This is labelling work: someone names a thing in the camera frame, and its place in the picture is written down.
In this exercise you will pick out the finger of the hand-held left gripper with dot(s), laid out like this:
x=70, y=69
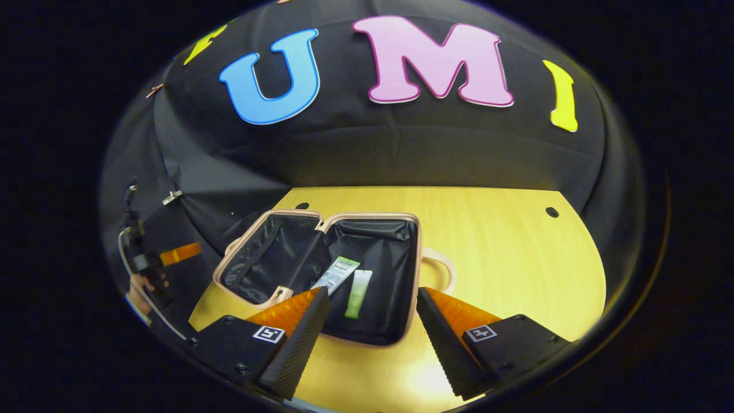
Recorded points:
x=180, y=253

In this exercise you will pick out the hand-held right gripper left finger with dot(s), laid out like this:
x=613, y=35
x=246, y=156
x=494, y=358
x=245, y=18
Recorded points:
x=295, y=355

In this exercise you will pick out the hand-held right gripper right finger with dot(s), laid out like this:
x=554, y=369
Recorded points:
x=444, y=350

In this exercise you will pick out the green skincare tube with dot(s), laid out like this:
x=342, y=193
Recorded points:
x=358, y=292

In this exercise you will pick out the white labelled skincare tube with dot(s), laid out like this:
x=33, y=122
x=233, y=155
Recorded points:
x=338, y=272

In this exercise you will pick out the pink suitcase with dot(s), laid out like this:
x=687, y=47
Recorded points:
x=378, y=252

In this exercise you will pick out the silver metal clip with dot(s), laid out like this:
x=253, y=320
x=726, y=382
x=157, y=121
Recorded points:
x=172, y=197

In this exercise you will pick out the copper metal clip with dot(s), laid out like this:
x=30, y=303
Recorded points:
x=153, y=90

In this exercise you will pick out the black backdrop cloth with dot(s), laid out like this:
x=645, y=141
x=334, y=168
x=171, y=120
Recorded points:
x=401, y=155

